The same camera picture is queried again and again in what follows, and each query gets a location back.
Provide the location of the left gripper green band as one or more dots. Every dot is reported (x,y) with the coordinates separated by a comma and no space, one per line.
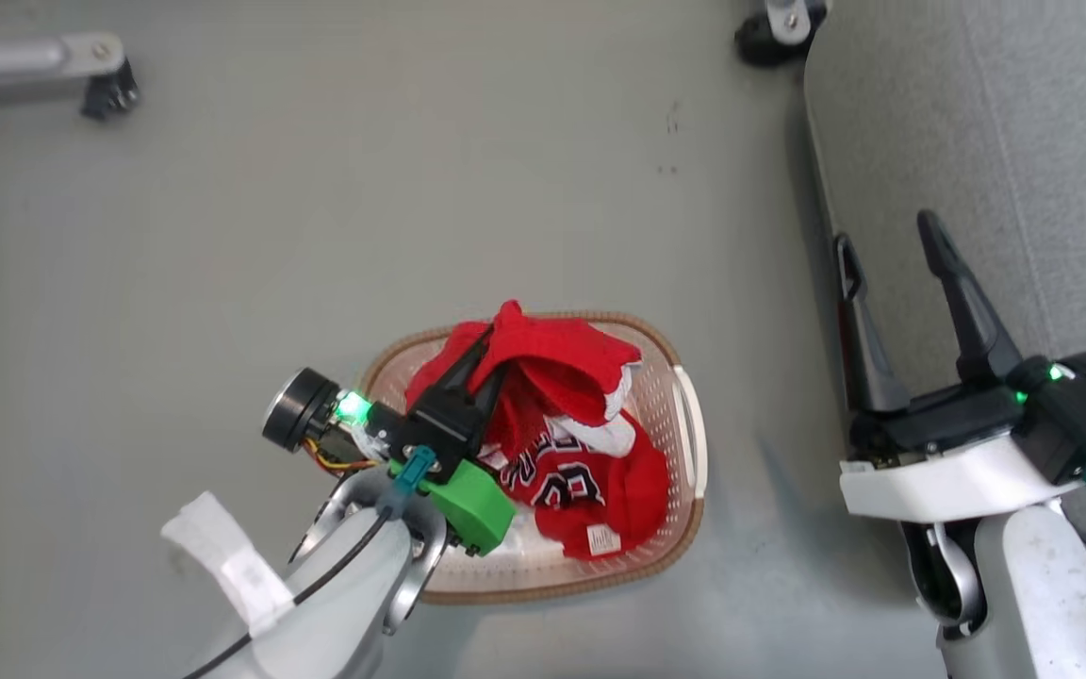
(444,438)

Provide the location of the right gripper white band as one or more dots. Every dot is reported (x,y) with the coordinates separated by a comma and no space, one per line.
(958,471)

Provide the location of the red white basketball jersey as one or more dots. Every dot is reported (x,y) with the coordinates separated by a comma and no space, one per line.
(590,471)

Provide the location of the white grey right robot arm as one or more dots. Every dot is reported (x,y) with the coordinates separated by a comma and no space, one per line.
(1043,594)

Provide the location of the white tape strip on arm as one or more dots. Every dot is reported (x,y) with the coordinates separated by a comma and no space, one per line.
(227,556)

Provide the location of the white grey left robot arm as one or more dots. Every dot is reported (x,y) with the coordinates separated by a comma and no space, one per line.
(336,604)

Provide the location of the cream perforated laundry basket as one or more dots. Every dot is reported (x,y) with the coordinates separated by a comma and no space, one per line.
(666,405)

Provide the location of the grey fabric sofa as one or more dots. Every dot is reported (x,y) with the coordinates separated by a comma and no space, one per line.
(1005,123)

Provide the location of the black caster wheel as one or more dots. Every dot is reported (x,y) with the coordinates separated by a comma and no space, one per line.
(111,92)
(758,42)

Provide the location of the short grey partition foot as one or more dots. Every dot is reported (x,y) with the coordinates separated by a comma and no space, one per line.
(788,19)

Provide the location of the long grey partition foot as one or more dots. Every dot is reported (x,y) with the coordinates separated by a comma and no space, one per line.
(24,58)

